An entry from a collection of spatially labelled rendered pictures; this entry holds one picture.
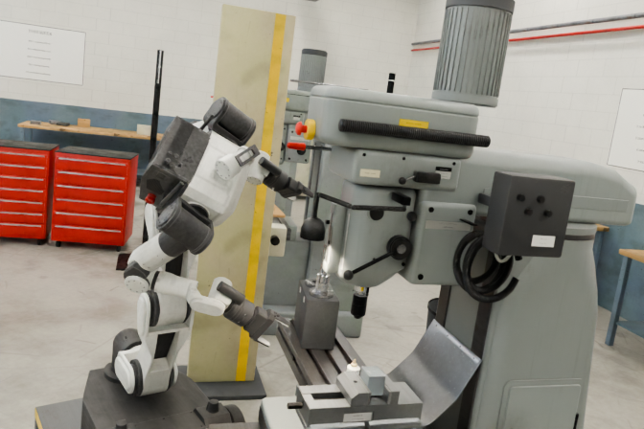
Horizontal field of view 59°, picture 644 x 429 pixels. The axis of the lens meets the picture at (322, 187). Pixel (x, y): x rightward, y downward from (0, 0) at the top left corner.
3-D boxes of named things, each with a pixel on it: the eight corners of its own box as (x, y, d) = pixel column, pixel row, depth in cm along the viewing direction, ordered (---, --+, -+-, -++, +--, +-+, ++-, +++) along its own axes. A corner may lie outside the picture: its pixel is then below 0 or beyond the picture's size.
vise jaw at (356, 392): (350, 406, 155) (352, 393, 155) (335, 383, 167) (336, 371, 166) (370, 405, 157) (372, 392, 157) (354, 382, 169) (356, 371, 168)
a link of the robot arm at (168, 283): (182, 306, 186) (125, 291, 184) (192, 282, 193) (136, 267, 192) (186, 287, 179) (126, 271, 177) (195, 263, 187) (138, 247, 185)
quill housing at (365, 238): (346, 292, 163) (360, 184, 158) (325, 269, 183) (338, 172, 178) (405, 293, 169) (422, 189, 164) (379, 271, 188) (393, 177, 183)
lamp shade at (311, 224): (295, 235, 166) (297, 214, 165) (315, 234, 170) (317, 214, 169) (309, 241, 160) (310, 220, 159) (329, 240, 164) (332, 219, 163)
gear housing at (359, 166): (352, 184, 156) (356, 148, 154) (326, 170, 179) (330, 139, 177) (458, 192, 166) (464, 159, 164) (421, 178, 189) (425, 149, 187)
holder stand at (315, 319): (300, 349, 203) (307, 296, 200) (292, 324, 224) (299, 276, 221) (333, 349, 205) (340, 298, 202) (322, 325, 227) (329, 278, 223)
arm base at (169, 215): (147, 236, 163) (172, 216, 159) (157, 207, 173) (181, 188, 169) (187, 263, 170) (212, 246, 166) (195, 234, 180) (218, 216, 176)
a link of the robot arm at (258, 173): (262, 192, 224) (240, 178, 217) (268, 169, 228) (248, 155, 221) (281, 188, 216) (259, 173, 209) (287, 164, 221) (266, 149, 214)
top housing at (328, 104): (324, 145, 150) (332, 84, 148) (300, 135, 175) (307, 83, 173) (477, 161, 165) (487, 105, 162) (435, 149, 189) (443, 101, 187)
